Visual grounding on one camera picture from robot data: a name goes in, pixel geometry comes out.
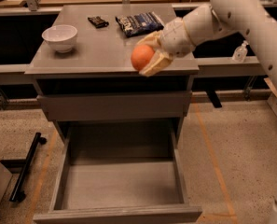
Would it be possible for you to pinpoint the grey metal rail shelf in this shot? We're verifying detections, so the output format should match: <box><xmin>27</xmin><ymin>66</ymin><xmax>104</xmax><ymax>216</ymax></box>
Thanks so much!
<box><xmin>0</xmin><ymin>56</ymin><xmax>266</xmax><ymax>85</ymax></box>

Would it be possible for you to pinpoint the clear sanitizer pump bottle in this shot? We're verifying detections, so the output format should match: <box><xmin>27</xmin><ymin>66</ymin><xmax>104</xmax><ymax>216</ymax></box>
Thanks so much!
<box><xmin>232</xmin><ymin>40</ymin><xmax>248</xmax><ymax>63</ymax></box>

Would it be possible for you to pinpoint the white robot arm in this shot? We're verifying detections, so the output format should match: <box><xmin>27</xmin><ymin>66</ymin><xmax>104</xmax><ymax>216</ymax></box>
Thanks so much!
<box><xmin>139</xmin><ymin>0</ymin><xmax>277</xmax><ymax>90</ymax></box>

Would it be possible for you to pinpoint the open grey middle drawer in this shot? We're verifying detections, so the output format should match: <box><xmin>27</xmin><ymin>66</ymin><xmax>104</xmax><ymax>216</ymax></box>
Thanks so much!
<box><xmin>34</xmin><ymin>119</ymin><xmax>202</xmax><ymax>224</ymax></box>

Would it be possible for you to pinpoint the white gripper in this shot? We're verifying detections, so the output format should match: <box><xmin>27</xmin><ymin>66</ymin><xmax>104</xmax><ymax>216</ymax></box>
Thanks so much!
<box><xmin>137</xmin><ymin>18</ymin><xmax>195</xmax><ymax>77</ymax></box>

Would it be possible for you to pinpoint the white ceramic bowl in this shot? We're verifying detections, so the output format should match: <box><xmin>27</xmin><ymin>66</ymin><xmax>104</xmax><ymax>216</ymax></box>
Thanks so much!
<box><xmin>42</xmin><ymin>25</ymin><xmax>77</xmax><ymax>53</ymax></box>

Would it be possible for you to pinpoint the black metal bar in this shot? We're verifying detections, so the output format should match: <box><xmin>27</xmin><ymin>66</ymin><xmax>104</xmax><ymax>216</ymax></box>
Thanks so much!
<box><xmin>9</xmin><ymin>133</ymin><xmax>47</xmax><ymax>203</ymax></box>

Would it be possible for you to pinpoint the small dark snack packet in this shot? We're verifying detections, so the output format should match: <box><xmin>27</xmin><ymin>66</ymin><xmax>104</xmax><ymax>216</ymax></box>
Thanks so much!
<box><xmin>88</xmin><ymin>16</ymin><xmax>109</xmax><ymax>29</ymax></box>

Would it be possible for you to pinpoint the blue chip bag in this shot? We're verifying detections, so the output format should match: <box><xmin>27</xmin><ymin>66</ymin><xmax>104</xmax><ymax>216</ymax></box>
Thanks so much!
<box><xmin>116</xmin><ymin>12</ymin><xmax>164</xmax><ymax>37</ymax></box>

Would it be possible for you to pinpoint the cardboard box right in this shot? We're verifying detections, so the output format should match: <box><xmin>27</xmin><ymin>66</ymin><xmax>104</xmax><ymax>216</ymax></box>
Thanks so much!
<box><xmin>265</xmin><ymin>77</ymin><xmax>277</xmax><ymax>116</ymax></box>

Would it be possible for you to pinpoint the grey drawer cabinet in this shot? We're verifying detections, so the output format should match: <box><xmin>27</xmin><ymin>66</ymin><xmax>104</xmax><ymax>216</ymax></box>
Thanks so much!
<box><xmin>31</xmin><ymin>4</ymin><xmax>194</xmax><ymax>138</ymax></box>

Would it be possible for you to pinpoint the closed grey top drawer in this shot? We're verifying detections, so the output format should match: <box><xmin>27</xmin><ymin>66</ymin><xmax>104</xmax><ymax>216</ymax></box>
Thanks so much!
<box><xmin>37</xmin><ymin>91</ymin><xmax>190</xmax><ymax>121</ymax></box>

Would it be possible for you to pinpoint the orange fruit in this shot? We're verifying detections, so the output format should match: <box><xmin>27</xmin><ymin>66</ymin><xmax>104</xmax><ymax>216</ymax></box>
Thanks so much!
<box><xmin>131</xmin><ymin>45</ymin><xmax>155</xmax><ymax>71</ymax></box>

